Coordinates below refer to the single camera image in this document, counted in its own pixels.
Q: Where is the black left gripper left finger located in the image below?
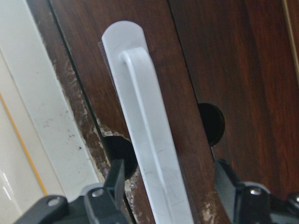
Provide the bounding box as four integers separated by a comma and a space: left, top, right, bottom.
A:
16, 160, 128, 224

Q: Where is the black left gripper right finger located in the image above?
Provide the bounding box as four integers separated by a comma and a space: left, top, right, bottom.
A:
214, 159, 299, 224

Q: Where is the white drawer handle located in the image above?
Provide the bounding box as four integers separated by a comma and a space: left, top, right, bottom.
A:
102, 21, 193, 224

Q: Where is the dark wooden drawer cabinet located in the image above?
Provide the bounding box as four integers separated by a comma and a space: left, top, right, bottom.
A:
28, 0, 299, 224

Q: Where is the white plastic storage box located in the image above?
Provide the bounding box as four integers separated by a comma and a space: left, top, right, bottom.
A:
0, 0, 98, 211

